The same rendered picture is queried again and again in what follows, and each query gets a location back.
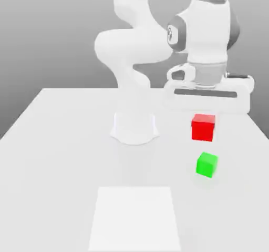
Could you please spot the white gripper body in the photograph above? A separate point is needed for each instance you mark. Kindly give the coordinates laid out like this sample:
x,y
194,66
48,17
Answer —
x,y
210,101

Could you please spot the small red cube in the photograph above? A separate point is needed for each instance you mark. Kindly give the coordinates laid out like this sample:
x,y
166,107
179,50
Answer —
x,y
202,130

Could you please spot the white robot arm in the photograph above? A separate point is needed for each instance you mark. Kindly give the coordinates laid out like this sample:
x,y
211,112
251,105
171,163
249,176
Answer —
x,y
134,45

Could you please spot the small green cube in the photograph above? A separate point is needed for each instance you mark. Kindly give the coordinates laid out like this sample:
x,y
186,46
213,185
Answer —
x,y
206,165

